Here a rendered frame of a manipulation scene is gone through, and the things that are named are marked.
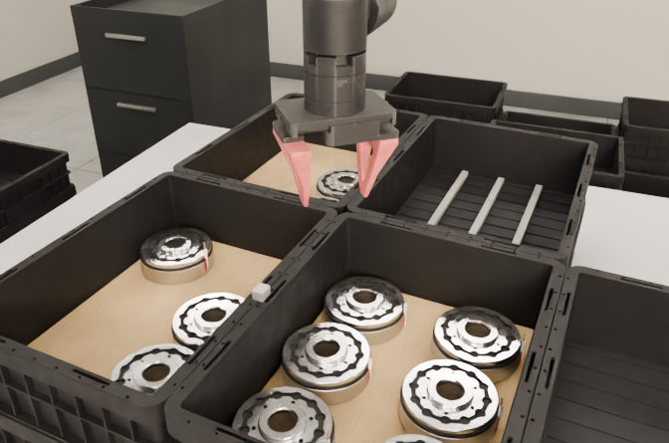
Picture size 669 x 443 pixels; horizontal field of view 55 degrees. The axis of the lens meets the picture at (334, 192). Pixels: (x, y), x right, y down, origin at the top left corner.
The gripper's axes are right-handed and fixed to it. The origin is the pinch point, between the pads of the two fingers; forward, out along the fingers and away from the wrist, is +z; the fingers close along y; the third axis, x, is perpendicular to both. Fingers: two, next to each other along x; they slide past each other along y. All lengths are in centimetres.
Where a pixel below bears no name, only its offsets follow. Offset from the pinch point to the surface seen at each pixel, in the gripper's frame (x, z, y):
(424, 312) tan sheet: -6.1, 23.5, -14.7
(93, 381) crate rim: 4.3, 13.7, 25.3
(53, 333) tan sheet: -17.2, 23.6, 31.6
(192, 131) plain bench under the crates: -110, 36, 3
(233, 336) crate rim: 2.3, 13.6, 11.7
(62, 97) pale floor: -363, 105, 57
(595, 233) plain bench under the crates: -32, 36, -65
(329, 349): -1.1, 21.5, 0.3
